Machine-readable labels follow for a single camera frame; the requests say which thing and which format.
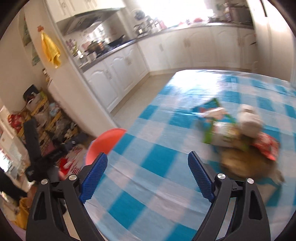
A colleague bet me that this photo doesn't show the yellow hanging towel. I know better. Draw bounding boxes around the yellow hanging towel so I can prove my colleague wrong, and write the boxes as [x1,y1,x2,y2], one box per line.
[41,31,62,69]

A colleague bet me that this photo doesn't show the red snack wrapper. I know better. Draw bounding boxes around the red snack wrapper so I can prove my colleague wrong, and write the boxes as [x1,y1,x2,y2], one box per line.
[251,132,280,161]

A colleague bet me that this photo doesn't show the brown round bread slice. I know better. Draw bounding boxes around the brown round bread slice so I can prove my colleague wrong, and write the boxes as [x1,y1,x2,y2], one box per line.
[219,147,285,185]

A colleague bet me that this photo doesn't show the orange plastic basin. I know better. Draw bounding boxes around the orange plastic basin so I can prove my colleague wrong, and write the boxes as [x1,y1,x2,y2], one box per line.
[85,128,126,165]

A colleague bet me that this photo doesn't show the white kitchen cabinets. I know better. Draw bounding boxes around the white kitchen cabinets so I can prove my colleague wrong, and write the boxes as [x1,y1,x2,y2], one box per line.
[82,23,257,111]

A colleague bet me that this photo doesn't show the range hood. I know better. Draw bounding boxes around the range hood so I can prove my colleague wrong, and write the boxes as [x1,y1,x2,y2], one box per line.
[57,9,119,36]

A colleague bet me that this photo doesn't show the cluttered storage shelf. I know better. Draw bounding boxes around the cluttered storage shelf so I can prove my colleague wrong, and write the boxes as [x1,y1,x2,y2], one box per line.
[8,85,88,182]

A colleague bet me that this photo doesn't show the white refrigerator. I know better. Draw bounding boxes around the white refrigerator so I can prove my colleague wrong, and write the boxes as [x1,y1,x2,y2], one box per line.
[247,0,295,82]

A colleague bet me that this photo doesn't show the blue white checkered tablecloth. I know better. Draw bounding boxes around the blue white checkered tablecloth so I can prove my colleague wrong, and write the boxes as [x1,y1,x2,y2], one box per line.
[86,70,295,240]

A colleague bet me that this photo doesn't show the black wok pan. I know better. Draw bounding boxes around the black wok pan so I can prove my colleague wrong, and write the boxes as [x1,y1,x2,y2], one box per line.
[108,35,125,48]

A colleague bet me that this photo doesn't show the brown cooking pot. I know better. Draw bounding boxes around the brown cooking pot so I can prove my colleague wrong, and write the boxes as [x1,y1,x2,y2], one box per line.
[86,41,105,55]

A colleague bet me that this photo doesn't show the green snack wrapper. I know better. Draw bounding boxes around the green snack wrapper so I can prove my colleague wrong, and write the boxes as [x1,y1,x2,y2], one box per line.
[193,98,249,151]

